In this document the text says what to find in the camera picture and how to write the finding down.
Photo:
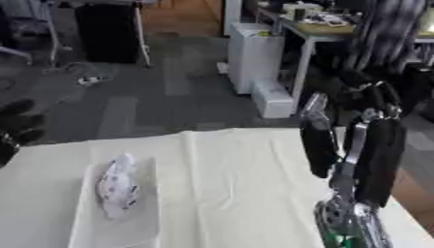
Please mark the white table leg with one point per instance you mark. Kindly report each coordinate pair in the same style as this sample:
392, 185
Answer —
142, 35

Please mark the white-legged desk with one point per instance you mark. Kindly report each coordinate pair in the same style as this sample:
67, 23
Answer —
316, 32

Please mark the dark cup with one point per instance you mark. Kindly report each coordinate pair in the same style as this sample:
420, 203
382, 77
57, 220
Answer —
299, 14

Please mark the white power strip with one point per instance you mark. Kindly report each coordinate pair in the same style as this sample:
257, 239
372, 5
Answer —
89, 80

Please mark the white spotted soft toy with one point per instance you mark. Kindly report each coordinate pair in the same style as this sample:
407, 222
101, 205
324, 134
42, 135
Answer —
117, 187

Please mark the white box on floor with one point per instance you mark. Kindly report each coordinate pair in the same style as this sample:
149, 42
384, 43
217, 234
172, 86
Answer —
274, 100

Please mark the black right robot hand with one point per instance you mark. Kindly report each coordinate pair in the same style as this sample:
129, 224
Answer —
380, 155

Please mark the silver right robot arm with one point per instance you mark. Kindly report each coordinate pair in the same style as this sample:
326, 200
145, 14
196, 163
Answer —
350, 223

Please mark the black panel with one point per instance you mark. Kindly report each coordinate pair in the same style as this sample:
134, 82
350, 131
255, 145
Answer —
107, 32

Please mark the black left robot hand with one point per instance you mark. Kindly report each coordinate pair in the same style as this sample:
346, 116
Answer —
14, 124

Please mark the person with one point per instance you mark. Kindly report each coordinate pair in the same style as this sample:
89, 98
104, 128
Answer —
387, 32

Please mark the white cabinet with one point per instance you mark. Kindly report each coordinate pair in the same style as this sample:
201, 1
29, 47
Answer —
254, 55

